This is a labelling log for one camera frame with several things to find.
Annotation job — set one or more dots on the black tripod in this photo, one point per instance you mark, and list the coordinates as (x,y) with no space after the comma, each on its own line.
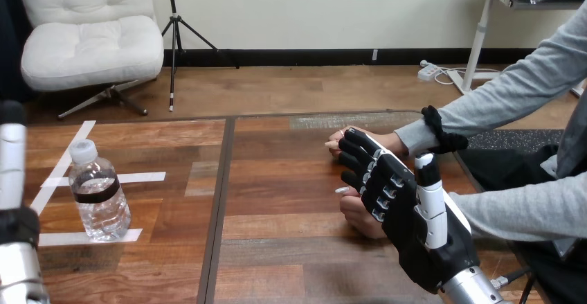
(173,40)

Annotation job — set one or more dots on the black speckled floor mat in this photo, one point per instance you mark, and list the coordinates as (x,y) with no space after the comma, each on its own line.
(513,139)

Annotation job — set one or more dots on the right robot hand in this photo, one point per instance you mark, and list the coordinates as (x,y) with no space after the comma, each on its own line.
(412,228)

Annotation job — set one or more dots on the white desk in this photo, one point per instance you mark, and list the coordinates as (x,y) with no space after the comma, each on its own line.
(477,40)

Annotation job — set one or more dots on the white cushioned chair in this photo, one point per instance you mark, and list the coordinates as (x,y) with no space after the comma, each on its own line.
(91,45)

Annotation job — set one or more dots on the person's hand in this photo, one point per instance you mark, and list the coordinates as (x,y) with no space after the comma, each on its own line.
(357,217)
(386,139)

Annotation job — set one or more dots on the clear water bottle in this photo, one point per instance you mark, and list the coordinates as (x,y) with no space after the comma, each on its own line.
(100,201)

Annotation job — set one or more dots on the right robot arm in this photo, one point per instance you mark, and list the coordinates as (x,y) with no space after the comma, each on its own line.
(472,290)

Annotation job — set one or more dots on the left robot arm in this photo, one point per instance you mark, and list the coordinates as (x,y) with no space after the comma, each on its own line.
(18,274)

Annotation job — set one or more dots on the black scrunchie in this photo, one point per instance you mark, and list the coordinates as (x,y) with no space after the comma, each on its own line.
(447,142)

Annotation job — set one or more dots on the person's forearm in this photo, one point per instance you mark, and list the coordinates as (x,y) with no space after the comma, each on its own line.
(504,95)
(527,210)

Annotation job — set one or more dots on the person's body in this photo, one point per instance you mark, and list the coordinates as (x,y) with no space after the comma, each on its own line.
(504,170)

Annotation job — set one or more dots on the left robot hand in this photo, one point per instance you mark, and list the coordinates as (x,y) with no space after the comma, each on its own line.
(13,164)

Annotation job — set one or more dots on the white power strip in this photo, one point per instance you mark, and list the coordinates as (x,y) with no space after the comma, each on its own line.
(429,71)

